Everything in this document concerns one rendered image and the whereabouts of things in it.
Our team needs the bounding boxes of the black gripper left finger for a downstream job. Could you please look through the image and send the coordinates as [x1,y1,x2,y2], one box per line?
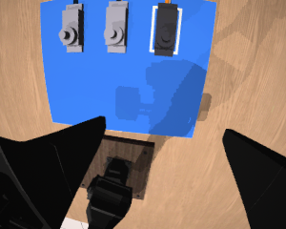
[0,115,106,229]

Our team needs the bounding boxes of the blue flat deck plate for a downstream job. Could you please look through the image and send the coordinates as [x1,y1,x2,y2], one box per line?
[40,0,216,137]

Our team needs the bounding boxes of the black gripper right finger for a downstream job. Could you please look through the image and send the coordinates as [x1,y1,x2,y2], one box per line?
[222,129,286,229]

